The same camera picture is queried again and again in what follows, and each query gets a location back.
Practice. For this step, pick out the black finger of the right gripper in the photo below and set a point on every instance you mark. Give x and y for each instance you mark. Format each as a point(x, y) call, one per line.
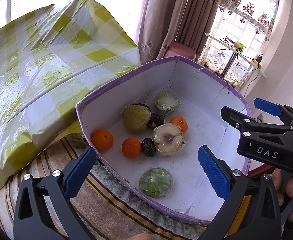
point(238, 120)

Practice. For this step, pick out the pink stool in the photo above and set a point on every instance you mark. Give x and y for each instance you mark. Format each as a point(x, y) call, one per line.
point(175, 49)

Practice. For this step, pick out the purple white cardboard box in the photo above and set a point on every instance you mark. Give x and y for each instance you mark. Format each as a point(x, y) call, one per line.
point(202, 95)

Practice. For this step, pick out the orange mandarin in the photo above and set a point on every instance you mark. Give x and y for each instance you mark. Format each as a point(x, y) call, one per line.
point(131, 148)
point(102, 140)
point(181, 122)

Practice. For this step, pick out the small side table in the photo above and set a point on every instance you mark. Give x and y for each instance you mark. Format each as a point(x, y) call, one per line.
point(228, 62)

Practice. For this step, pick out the pale half fruit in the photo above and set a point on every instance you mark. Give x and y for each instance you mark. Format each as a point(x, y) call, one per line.
point(168, 138)

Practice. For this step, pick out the pink patterned curtain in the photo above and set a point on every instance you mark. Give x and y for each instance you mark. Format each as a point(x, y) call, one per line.
point(163, 22)

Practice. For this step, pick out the yellow half fruit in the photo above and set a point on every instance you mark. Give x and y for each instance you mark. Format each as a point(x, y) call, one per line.
point(156, 182)

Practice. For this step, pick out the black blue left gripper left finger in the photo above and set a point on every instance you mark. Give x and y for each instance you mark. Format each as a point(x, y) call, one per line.
point(43, 209)

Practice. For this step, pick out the sheer floral lace curtain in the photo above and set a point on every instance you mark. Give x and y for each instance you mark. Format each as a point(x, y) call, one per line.
point(247, 24)

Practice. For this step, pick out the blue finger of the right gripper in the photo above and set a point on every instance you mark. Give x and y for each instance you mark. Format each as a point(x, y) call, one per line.
point(268, 107)

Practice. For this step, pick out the dark wrinkled passion fruit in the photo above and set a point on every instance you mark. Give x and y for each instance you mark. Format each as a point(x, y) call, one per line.
point(148, 148)

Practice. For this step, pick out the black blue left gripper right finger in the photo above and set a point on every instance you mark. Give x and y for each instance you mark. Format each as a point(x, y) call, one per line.
point(250, 209)

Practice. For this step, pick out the green half fruit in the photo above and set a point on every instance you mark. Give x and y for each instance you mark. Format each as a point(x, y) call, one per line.
point(136, 118)

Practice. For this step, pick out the green checkered plastic tablecloth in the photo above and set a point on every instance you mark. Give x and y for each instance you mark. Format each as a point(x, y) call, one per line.
point(50, 59)

